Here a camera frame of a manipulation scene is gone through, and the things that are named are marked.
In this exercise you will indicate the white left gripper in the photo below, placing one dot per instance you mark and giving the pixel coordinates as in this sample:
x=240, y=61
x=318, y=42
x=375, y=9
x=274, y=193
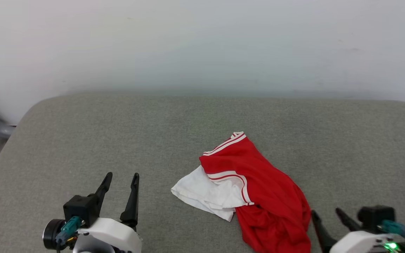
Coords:
x=125, y=233

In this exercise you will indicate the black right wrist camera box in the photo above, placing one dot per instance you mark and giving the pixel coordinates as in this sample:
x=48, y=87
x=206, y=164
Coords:
x=376, y=216

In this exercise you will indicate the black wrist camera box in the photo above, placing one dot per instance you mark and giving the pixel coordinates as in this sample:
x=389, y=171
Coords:
x=81, y=207
x=376, y=216

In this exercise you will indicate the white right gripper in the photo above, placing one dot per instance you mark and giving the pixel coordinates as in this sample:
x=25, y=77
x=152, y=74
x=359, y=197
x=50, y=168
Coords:
x=357, y=244

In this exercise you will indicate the red and white basketball jersey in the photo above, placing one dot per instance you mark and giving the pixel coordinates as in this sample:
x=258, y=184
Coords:
x=269, y=182

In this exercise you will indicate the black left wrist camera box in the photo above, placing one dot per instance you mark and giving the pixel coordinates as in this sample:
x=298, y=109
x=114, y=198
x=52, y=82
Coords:
x=81, y=207

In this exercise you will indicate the grey fabric sofa cushion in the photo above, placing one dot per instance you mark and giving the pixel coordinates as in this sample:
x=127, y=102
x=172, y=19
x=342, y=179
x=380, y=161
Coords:
x=118, y=140

